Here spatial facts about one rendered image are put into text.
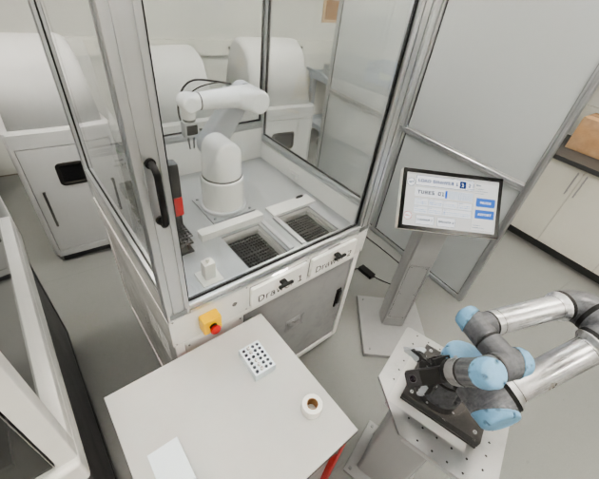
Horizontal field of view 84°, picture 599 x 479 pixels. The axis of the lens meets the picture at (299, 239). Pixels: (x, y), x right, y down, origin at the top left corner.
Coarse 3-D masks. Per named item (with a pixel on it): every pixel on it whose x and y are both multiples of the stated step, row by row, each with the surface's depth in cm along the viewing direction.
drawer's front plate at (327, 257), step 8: (352, 240) 161; (336, 248) 156; (344, 248) 160; (352, 248) 165; (320, 256) 150; (328, 256) 154; (352, 256) 169; (312, 264) 149; (320, 264) 154; (312, 272) 152; (320, 272) 158
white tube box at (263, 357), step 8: (256, 344) 128; (240, 352) 124; (248, 352) 124; (256, 352) 125; (264, 352) 125; (248, 360) 124; (264, 360) 122; (272, 360) 123; (248, 368) 121; (256, 368) 120; (264, 368) 120; (272, 368) 122; (256, 376) 117
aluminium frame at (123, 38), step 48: (96, 0) 57; (432, 0) 107; (48, 48) 124; (144, 48) 65; (144, 96) 69; (144, 144) 75; (384, 144) 135; (96, 192) 148; (144, 192) 81; (336, 240) 154; (240, 288) 127
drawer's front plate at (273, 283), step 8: (304, 264) 145; (288, 272) 140; (296, 272) 143; (304, 272) 148; (272, 280) 136; (288, 280) 143; (296, 280) 148; (304, 280) 152; (256, 288) 132; (264, 288) 135; (272, 288) 139; (288, 288) 147; (256, 296) 134; (264, 296) 138; (272, 296) 142; (256, 304) 138
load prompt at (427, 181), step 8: (416, 176) 169; (424, 176) 169; (416, 184) 169; (424, 184) 169; (432, 184) 169; (440, 184) 169; (448, 184) 169; (456, 184) 170; (464, 184) 170; (472, 184) 170
